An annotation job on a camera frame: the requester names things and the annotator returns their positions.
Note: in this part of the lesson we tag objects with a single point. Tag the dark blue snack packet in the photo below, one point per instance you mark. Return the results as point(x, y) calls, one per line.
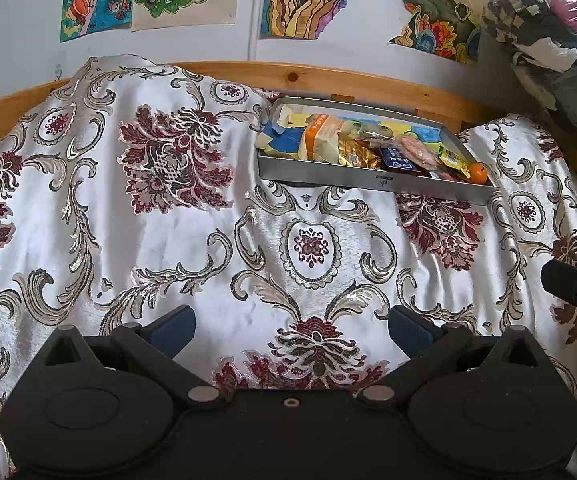
point(401, 160)

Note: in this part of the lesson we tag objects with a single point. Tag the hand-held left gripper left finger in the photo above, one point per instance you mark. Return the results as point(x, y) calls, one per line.
point(173, 327)

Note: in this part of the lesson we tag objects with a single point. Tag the blue orange wall poster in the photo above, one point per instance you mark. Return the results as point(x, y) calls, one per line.
point(93, 0)

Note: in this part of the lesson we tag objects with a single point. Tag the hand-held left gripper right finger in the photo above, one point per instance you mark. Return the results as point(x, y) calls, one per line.
point(411, 330)

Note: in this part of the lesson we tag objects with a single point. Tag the round pink rice cake packet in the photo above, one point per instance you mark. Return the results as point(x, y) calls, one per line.
point(413, 144)

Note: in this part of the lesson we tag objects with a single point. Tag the white wall pipe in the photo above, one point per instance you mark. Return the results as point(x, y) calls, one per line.
point(253, 10)

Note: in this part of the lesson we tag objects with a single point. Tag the dark green orange wall poster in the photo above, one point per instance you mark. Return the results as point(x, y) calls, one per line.
point(433, 15)

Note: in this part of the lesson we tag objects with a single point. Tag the wooden bed frame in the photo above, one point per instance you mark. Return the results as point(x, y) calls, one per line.
point(368, 82)

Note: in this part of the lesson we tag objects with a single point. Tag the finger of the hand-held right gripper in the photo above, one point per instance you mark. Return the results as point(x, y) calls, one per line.
point(575, 285)

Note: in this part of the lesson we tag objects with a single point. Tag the orange tangerine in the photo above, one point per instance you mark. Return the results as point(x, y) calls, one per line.
point(478, 172)

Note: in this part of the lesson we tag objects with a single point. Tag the white floral patterned bedspread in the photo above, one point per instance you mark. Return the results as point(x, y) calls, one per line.
point(168, 260)

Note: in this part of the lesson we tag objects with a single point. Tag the clear bag of clothes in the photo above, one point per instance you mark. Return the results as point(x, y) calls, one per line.
point(568, 35)

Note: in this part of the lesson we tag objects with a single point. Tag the orange white snack packet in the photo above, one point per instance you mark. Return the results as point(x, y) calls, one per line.
point(323, 140)

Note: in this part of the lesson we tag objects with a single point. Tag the swirly colourful wall poster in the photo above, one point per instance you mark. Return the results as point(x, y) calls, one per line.
point(313, 0)

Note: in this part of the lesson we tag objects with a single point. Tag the gold foil snack packet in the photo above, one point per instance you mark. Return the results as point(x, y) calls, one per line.
point(358, 155)

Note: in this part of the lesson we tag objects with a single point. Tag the grey metal tray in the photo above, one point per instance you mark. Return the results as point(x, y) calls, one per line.
point(328, 175)

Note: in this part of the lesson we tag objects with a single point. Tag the yellow green snack packet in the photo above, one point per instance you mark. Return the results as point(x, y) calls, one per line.
point(453, 160)

